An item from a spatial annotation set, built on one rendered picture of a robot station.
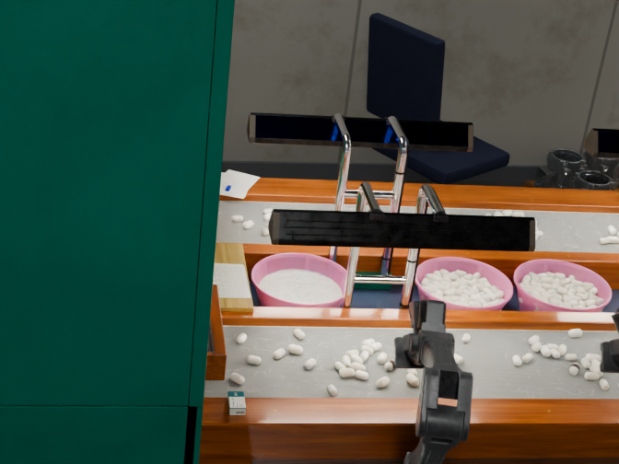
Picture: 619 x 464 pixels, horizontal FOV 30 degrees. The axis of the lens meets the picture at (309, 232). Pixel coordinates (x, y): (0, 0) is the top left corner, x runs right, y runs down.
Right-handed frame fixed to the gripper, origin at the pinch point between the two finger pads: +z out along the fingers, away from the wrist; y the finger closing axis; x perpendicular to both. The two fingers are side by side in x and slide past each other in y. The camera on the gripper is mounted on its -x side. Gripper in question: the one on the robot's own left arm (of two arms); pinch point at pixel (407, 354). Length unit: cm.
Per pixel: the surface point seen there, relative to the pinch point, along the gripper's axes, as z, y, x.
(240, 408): -2.1, 37.7, 11.6
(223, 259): 49, 37, -29
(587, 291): 50, -65, -22
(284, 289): 46, 21, -20
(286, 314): 30.9, 22.5, -12.3
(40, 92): -53, 78, -41
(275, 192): 84, 18, -55
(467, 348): 24.5, -21.7, -3.6
